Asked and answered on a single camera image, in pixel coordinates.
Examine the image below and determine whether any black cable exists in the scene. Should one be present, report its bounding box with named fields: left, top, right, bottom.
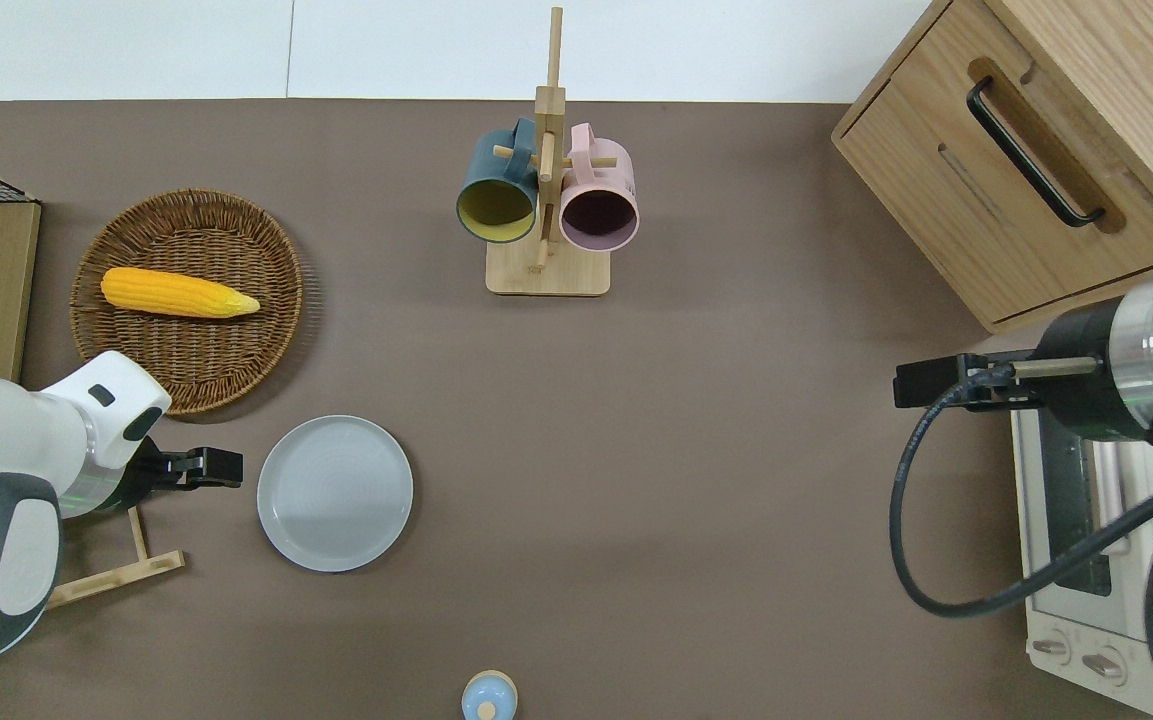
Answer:
left=889, top=355, right=1153, bottom=618

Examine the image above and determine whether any gray plate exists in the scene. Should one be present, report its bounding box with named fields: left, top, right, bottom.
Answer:
left=257, top=415, right=414, bottom=573

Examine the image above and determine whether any yellow corn cob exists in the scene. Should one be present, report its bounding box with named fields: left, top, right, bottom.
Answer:
left=101, top=267, right=261, bottom=320

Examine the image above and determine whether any wooden cabinet box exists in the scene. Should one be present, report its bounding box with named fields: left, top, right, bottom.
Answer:
left=832, top=0, right=1153, bottom=335

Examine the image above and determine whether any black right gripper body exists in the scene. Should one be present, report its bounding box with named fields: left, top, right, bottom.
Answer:
left=1031, top=297, right=1153, bottom=443

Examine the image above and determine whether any blue service bell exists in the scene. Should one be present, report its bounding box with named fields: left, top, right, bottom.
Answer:
left=461, top=670, right=519, bottom=720

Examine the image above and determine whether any brown wicker basket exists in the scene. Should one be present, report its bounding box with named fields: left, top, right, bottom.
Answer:
left=70, top=188, right=305, bottom=416

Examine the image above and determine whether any brown table mat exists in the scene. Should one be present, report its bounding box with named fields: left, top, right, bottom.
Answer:
left=0, top=97, right=1153, bottom=720

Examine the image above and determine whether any pink mug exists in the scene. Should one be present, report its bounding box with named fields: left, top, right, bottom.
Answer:
left=559, top=123, right=640, bottom=253

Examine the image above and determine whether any wooden mug tree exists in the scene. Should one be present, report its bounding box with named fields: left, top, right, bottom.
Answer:
left=486, top=7, right=611, bottom=297

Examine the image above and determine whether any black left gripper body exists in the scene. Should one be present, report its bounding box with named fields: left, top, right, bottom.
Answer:
left=116, top=438, right=179, bottom=513

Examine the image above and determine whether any black cabinet handle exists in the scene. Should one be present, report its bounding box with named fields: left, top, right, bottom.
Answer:
left=966, top=77, right=1107, bottom=228

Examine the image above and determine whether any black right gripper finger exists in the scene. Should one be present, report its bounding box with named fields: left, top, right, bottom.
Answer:
left=976, top=358, right=1037, bottom=411
left=894, top=352, right=977, bottom=409

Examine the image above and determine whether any dark blue mug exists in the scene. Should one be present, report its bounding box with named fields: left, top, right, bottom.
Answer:
left=455, top=118, right=541, bottom=244

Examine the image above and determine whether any white toaster oven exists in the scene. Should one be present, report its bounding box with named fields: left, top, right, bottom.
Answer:
left=1011, top=405, right=1153, bottom=716

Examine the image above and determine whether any wooden plate rack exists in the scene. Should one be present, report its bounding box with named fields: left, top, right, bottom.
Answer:
left=44, top=505, right=186, bottom=611

